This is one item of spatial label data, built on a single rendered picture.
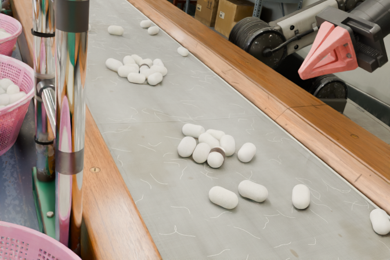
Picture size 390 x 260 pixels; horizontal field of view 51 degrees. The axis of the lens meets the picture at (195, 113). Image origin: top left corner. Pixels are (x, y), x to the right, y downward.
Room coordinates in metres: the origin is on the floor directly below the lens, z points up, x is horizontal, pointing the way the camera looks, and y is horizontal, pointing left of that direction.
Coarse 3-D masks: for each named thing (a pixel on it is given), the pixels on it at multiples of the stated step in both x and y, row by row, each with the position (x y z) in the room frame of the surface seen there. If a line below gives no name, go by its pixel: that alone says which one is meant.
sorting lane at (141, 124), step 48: (96, 0) 1.31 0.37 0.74; (96, 48) 0.85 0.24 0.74; (144, 48) 0.90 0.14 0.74; (96, 96) 0.61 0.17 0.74; (144, 96) 0.64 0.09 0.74; (192, 96) 0.68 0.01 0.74; (240, 96) 0.71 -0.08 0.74; (144, 144) 0.49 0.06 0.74; (240, 144) 0.53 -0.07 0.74; (288, 144) 0.56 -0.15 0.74; (144, 192) 0.38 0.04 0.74; (192, 192) 0.40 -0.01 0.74; (288, 192) 0.43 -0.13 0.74; (336, 192) 0.45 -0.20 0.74; (192, 240) 0.32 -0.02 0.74; (240, 240) 0.33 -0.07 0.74; (288, 240) 0.34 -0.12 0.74; (336, 240) 0.35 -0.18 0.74; (384, 240) 0.37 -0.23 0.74
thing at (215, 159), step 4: (212, 152) 0.46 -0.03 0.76; (216, 152) 0.46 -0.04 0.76; (208, 156) 0.46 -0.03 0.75; (212, 156) 0.45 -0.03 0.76; (216, 156) 0.45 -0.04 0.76; (220, 156) 0.46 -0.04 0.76; (208, 160) 0.45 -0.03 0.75; (212, 160) 0.45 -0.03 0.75; (216, 160) 0.45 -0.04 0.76; (220, 160) 0.45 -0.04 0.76; (212, 164) 0.45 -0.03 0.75; (216, 164) 0.45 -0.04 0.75; (220, 164) 0.45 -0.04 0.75
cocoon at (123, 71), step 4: (120, 68) 0.71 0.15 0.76; (124, 68) 0.71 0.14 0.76; (128, 68) 0.71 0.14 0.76; (132, 68) 0.71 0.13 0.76; (136, 68) 0.72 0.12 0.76; (120, 72) 0.70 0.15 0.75; (124, 72) 0.70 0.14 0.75; (128, 72) 0.71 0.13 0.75; (132, 72) 0.71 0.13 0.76; (136, 72) 0.71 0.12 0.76; (124, 76) 0.71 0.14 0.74
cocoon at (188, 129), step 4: (188, 124) 0.53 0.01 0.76; (192, 124) 0.53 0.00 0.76; (184, 128) 0.53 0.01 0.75; (188, 128) 0.52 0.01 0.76; (192, 128) 0.53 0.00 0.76; (196, 128) 0.53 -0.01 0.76; (200, 128) 0.53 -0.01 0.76; (184, 132) 0.52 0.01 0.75; (188, 132) 0.52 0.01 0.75; (192, 132) 0.52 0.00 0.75; (196, 132) 0.52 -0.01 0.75; (200, 132) 0.52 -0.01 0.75; (204, 132) 0.53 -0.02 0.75; (192, 136) 0.53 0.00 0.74; (196, 136) 0.52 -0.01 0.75
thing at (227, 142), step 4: (224, 136) 0.51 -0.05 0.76; (228, 136) 0.51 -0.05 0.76; (220, 140) 0.51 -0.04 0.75; (224, 140) 0.50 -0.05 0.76; (228, 140) 0.50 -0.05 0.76; (232, 140) 0.50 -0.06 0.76; (220, 144) 0.50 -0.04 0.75; (224, 144) 0.49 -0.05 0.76; (228, 144) 0.49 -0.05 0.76; (232, 144) 0.49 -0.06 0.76; (224, 148) 0.49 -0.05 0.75; (228, 148) 0.49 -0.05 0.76; (232, 148) 0.49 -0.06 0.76; (228, 152) 0.48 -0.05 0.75; (232, 152) 0.49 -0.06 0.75
